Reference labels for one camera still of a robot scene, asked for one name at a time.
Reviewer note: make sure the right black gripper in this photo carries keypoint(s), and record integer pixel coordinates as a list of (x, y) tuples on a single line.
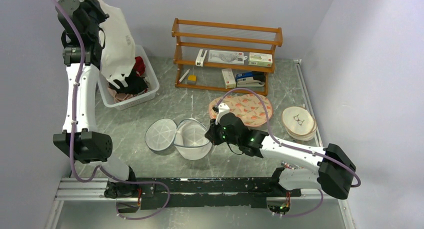
[(211, 134)]

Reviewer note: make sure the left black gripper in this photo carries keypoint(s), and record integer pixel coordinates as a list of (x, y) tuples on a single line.
[(95, 4)]

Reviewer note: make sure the white mesh laundry bag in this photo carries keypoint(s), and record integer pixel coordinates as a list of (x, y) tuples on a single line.
[(188, 137)]

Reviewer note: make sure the white garment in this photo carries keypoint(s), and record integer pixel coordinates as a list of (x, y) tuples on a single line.
[(118, 54)]

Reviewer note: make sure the black bra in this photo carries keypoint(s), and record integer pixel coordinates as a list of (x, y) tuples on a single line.
[(134, 83)]

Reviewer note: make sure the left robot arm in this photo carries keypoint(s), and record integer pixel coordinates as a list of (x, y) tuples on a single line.
[(79, 138)]

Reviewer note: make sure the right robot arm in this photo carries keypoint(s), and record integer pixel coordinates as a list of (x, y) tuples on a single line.
[(323, 168)]

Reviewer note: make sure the pink floral laundry bag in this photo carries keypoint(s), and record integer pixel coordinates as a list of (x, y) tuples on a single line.
[(247, 107)]

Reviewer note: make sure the white plastic laundry basket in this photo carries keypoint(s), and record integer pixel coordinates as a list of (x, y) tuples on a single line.
[(150, 78)]

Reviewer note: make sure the pink bra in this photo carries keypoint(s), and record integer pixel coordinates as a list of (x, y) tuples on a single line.
[(120, 97)]

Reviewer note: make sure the white tall box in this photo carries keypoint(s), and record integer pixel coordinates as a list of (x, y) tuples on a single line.
[(229, 79)]

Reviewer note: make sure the yellow grey eraser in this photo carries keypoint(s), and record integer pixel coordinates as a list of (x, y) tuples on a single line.
[(191, 80)]

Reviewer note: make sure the white pen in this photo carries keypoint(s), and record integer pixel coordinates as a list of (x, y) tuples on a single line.
[(183, 76)]

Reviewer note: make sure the red garment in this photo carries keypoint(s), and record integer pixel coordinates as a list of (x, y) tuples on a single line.
[(139, 66)]

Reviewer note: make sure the white stapler on shelf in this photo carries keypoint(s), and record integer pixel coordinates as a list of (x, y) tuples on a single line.
[(201, 56)]

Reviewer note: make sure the flat packaged item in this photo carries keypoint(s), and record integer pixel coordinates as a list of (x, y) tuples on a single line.
[(226, 57)]

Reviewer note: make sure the wooden shelf rack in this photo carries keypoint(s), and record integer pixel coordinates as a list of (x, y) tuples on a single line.
[(216, 46)]

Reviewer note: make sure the marker pen set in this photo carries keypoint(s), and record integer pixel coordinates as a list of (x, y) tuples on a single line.
[(289, 166)]

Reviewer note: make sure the green white box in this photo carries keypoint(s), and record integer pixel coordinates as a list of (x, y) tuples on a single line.
[(260, 59)]

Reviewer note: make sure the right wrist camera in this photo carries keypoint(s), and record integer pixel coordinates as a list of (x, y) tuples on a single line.
[(222, 109)]

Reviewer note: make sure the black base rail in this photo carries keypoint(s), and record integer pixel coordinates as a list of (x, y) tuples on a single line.
[(153, 193)]

